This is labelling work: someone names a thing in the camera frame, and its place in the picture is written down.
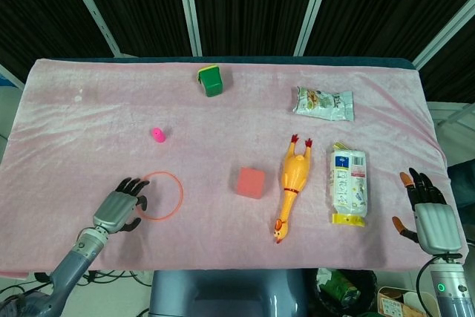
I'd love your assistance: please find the grey-blue robot torso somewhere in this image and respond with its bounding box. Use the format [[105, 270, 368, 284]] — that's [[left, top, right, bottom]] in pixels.
[[148, 269, 309, 317]]

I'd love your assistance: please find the green box with yellow lid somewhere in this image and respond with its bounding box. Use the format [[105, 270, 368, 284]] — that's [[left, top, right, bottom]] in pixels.
[[195, 65, 226, 98]]

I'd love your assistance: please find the dark blue chair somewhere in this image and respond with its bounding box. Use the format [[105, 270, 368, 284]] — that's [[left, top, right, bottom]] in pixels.
[[447, 159, 475, 211]]

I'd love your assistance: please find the black floor cable bundle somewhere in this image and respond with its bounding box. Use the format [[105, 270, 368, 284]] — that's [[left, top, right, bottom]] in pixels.
[[0, 269, 154, 298]]

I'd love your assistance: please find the white metal side rack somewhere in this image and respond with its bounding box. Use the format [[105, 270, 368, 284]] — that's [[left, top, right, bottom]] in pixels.
[[426, 100, 475, 169]]

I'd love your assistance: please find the black bin with green waste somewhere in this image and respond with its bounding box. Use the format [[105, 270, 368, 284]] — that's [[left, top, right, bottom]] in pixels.
[[315, 267, 378, 317]]

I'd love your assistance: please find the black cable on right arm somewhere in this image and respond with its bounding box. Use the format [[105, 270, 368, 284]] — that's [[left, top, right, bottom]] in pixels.
[[415, 256, 442, 317]]

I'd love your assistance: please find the black pleated curtain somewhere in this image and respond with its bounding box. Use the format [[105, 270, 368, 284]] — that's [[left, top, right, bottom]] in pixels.
[[0, 0, 475, 105]]

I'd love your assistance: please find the pink plush table cloth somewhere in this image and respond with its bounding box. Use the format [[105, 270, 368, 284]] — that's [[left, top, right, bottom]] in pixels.
[[0, 57, 469, 279]]

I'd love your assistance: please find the right black grey robot hand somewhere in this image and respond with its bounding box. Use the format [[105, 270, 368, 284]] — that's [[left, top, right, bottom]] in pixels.
[[391, 167, 464, 257]]

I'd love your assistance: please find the silver green snack bag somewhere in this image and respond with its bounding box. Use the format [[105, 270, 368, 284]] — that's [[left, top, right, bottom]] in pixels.
[[291, 85, 355, 122]]

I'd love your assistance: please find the yellow rubber chicken toy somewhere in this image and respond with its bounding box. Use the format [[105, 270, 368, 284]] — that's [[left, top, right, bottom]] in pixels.
[[273, 133, 313, 245]]

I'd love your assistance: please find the thin orange plastic ring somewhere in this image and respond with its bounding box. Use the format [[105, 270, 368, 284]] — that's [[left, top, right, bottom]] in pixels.
[[135, 170, 185, 221]]

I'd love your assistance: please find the left black grey robot hand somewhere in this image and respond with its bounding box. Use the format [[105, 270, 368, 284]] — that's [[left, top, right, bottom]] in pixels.
[[91, 177, 151, 236]]

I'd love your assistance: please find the white pack with yellow end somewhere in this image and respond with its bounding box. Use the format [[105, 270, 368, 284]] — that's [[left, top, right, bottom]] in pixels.
[[326, 141, 369, 228]]

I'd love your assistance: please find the red foam cube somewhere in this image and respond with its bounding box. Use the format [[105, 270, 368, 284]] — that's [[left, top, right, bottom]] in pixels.
[[235, 166, 266, 200]]

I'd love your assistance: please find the printed cardboard box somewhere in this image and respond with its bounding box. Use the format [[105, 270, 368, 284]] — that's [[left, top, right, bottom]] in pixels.
[[377, 285, 428, 317]]

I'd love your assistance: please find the white metal frame post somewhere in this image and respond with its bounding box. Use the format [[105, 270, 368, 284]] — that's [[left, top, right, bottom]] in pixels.
[[0, 63, 25, 90], [174, 0, 204, 56], [60, 0, 131, 57], [292, 0, 337, 56], [412, 0, 475, 70]]

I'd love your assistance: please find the small pink plastic cup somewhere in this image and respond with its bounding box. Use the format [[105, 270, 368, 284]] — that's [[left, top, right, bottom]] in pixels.
[[150, 127, 167, 145]]

